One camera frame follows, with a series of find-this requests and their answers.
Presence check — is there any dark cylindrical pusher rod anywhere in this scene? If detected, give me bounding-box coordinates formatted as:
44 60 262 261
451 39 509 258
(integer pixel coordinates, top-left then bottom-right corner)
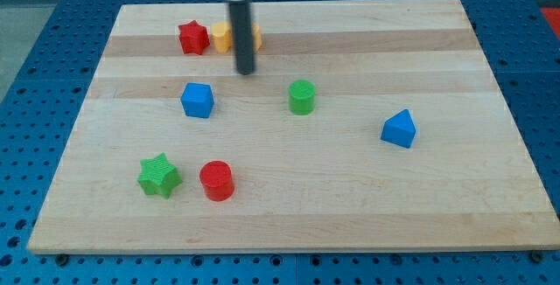
228 0 256 75

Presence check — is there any green cylinder block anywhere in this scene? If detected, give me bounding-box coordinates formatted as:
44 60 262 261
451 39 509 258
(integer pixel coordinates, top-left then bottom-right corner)
288 80 316 115

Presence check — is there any yellow heart block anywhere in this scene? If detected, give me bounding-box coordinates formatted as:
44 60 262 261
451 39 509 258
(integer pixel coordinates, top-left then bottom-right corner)
211 21 233 53

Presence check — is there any yellow block behind rod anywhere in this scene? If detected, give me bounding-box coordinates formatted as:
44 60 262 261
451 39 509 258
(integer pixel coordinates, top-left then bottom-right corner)
252 24 263 52

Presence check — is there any red star block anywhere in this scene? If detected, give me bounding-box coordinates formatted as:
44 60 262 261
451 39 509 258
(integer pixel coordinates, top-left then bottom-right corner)
178 20 210 55

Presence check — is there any blue cube block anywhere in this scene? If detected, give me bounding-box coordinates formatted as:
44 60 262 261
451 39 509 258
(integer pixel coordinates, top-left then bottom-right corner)
180 82 214 119

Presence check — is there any red cylinder block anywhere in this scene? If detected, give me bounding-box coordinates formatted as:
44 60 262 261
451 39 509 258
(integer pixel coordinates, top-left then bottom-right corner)
199 161 235 202

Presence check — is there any wooden board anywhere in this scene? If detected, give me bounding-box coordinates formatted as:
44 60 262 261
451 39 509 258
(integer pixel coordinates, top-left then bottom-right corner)
28 0 559 254

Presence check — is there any green star block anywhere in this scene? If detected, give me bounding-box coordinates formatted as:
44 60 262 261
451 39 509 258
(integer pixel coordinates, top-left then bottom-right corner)
137 152 182 199

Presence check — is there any blue triangular prism block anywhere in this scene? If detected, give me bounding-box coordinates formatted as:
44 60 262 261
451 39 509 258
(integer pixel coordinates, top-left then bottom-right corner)
381 108 417 149

